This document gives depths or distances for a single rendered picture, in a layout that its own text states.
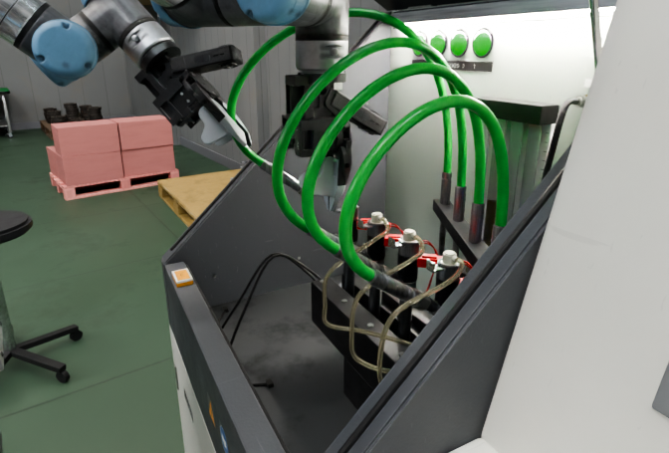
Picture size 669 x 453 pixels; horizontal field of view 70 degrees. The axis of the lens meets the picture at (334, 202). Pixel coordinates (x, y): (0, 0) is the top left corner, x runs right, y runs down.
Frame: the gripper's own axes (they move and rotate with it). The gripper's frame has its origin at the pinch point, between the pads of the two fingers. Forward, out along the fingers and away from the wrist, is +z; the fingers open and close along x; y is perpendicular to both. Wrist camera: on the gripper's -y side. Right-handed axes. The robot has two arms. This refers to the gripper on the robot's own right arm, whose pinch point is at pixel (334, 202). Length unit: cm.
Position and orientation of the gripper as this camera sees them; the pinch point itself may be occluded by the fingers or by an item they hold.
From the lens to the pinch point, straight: 75.6
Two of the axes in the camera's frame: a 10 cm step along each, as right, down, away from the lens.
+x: 4.7, 2.7, -8.4
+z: 0.0, 9.5, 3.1
